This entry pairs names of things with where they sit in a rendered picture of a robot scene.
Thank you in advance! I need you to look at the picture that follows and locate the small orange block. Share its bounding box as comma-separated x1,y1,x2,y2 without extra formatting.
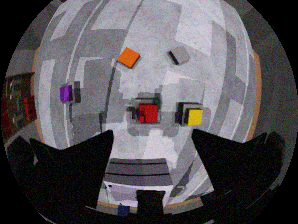
117,48,141,69

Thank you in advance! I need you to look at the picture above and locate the red button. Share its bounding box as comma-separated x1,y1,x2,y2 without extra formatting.
136,97,161,124

